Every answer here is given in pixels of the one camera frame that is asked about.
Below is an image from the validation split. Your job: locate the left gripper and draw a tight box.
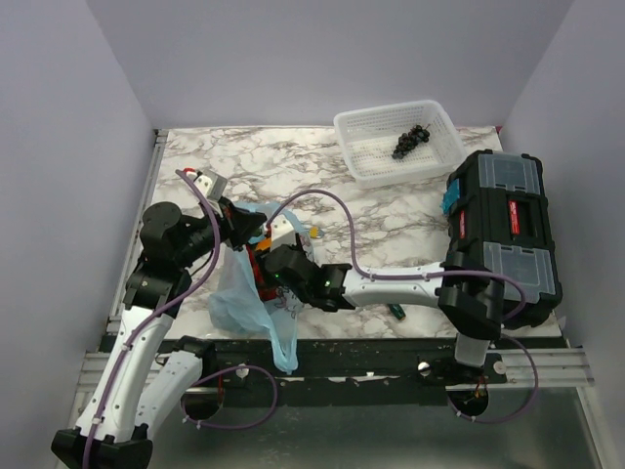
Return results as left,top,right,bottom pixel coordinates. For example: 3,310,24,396
177,195,269,268

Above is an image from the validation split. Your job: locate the red fake fruit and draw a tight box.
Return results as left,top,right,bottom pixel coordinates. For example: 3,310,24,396
246,245,278,302

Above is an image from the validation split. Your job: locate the blue plastic bag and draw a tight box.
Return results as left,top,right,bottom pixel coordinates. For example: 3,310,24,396
208,227,304,373

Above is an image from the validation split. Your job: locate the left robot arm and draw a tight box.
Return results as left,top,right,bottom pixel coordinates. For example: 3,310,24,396
51,198,267,468

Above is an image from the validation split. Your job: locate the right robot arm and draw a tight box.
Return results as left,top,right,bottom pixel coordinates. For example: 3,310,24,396
260,245,505,383

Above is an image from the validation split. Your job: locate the orange yellow fake fruit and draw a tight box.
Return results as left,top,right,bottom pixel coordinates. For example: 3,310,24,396
255,237,271,251

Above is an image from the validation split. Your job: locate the dark fake grape bunch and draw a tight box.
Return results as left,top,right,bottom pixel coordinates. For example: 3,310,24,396
392,125,431,160

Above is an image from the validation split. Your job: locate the white plastic basket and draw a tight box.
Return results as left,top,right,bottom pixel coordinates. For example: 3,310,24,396
333,100,467,190

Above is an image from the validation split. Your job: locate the black toolbox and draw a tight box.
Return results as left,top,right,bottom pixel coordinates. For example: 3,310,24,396
441,149,563,329

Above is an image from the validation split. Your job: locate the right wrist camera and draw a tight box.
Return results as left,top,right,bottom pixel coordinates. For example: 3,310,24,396
269,215,298,250

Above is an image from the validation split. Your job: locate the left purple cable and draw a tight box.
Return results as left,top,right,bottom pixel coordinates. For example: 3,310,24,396
82,168,280,469

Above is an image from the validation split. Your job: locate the green handled screwdriver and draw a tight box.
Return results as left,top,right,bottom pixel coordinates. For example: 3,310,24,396
387,304,406,321

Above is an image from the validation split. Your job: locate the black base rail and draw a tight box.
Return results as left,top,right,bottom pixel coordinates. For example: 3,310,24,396
100,334,509,409

